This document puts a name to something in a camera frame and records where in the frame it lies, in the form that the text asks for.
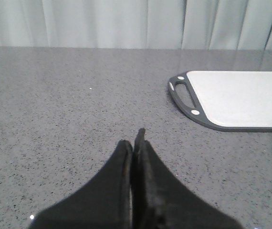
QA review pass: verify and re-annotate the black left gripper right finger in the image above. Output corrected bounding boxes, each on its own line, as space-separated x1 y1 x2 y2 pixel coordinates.
132 128 236 229

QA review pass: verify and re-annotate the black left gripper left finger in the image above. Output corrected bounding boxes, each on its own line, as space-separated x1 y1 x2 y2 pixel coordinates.
29 140 132 229

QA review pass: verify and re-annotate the white cutting board dark rim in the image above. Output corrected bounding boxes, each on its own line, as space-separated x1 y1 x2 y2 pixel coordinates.
167 71 272 132

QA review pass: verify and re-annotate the white curtain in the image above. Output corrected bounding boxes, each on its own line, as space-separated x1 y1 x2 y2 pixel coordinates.
0 0 272 50

